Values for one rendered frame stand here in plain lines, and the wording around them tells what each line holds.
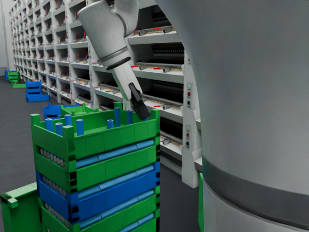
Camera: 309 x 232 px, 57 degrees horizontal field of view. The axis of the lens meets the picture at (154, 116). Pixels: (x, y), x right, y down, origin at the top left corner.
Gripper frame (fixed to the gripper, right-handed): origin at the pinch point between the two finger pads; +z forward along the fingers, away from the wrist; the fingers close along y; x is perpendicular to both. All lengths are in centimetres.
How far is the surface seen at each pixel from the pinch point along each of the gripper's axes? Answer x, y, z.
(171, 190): 1, -39, 53
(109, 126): -10.1, 6.8, -2.3
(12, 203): -46.9, -6.7, 8.7
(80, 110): -29, -159, 19
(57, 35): -20, -308, -52
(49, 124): -24.0, 1.5, -9.1
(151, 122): 0.7, 3.3, 3.5
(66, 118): -19.7, -1.9, -7.8
